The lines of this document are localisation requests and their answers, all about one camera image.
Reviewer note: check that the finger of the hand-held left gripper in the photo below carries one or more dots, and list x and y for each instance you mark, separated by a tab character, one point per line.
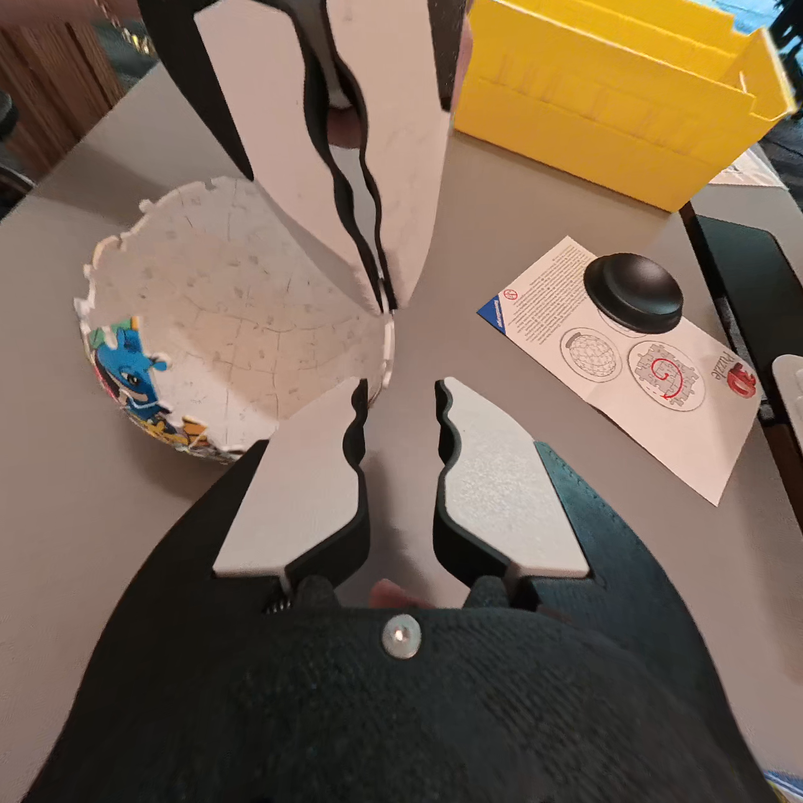
263	125
408	157

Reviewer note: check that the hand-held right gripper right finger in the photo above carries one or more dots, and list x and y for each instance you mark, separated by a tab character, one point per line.
508	502

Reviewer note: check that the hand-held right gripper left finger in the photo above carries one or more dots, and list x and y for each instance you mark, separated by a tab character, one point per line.
295	502

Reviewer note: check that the colourful cartoon puzzle ball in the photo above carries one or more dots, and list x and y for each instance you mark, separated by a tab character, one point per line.
238	313

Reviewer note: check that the black round ball stand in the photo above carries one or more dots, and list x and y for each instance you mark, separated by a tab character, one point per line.
633	292

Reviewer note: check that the person's left hand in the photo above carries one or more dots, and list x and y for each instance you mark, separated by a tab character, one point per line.
348	128

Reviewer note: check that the yellow plastic bin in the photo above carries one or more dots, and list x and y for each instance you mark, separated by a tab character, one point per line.
596	125

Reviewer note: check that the white instruction leaflet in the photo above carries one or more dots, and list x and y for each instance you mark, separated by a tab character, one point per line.
546	301

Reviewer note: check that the black flat board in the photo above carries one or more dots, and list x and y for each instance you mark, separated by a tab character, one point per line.
746	276

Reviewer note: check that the white rounded base plate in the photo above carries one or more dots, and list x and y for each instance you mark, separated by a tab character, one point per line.
790	376

